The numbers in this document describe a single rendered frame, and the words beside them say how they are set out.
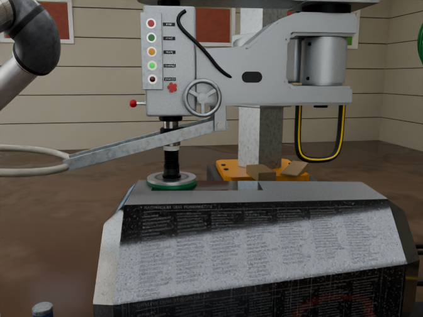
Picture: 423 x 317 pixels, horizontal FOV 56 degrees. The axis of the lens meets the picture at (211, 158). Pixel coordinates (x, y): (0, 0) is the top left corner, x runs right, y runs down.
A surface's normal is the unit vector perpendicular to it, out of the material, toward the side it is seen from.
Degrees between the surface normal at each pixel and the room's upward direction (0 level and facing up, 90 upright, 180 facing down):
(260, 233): 45
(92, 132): 90
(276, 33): 90
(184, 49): 90
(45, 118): 90
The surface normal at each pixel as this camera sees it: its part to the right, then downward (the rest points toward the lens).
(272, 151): 0.58, 0.16
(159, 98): 0.12, 0.20
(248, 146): -0.81, 0.11
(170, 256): 0.06, -0.55
